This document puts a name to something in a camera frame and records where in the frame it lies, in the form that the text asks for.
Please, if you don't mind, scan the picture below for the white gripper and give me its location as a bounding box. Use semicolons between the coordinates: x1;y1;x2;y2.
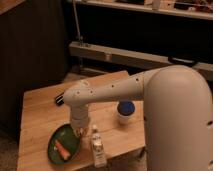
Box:
70;105;90;137

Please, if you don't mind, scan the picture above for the green ceramic bowl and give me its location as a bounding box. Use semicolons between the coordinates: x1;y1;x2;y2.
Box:
47;124;81;165

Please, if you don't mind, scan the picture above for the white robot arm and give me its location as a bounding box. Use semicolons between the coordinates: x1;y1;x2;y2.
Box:
63;65;213;171

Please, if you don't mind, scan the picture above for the black marker pen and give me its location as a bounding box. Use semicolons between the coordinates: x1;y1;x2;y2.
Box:
54;94;64;106

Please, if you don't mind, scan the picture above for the wooden table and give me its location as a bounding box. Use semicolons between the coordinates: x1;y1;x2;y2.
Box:
16;70;148;171

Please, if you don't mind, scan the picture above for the orange carrot piece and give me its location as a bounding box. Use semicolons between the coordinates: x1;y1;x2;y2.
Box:
55;140;70;160

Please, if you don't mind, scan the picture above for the white cup blue lid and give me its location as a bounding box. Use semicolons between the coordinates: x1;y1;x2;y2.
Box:
117;101;135;125

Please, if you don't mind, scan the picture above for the metal shelf rail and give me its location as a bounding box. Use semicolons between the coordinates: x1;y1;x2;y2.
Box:
69;41;213;81

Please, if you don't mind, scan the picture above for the black handle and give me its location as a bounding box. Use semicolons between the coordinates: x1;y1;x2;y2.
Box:
168;57;198;67

